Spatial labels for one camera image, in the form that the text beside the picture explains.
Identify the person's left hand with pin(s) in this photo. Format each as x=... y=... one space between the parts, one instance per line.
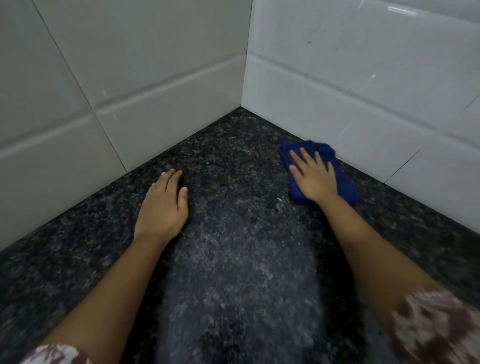
x=161 y=213

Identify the person's right hand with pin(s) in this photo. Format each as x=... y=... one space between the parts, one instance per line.
x=318 y=182

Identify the person's right little finger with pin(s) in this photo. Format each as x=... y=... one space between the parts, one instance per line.
x=331 y=169

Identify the person's left thumb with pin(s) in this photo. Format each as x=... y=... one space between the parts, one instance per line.
x=183 y=202

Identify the person's right thumb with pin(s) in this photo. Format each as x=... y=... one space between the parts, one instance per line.
x=296 y=177

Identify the person's right middle finger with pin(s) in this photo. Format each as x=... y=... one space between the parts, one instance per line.
x=307 y=157

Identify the blue cleaning cloth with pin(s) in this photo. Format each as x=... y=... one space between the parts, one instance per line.
x=347 y=185

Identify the person's left forearm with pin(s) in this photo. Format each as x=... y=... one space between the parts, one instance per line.
x=112 y=292

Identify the person's right forearm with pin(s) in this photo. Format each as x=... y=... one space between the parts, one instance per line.
x=375 y=255

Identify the patterned right sleeve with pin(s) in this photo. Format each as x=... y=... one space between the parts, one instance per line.
x=435 y=330

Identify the patterned sleeve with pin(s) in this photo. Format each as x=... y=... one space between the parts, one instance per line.
x=435 y=330
x=56 y=355

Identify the patterned left sleeve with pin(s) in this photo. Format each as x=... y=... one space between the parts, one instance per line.
x=56 y=355

